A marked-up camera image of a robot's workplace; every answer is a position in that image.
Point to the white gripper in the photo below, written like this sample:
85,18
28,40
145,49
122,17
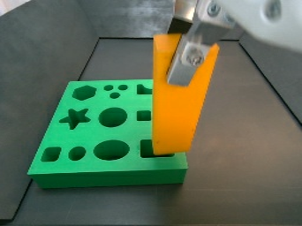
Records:
273,21

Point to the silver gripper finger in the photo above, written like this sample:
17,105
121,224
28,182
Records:
193,48

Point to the orange rectangular block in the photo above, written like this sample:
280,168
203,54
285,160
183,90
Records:
177,105

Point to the green foam shape board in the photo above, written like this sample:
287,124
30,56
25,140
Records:
98,141

